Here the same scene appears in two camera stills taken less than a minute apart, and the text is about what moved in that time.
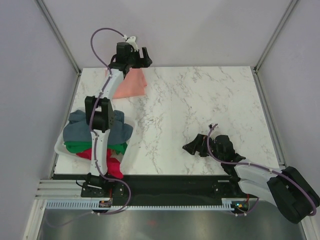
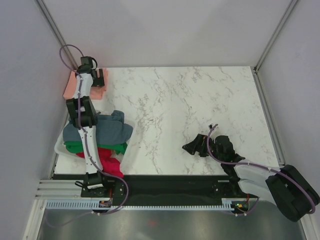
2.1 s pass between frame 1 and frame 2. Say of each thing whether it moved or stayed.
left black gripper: moved
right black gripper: stayed
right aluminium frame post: stayed
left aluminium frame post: stayed
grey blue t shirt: stayed
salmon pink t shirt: moved
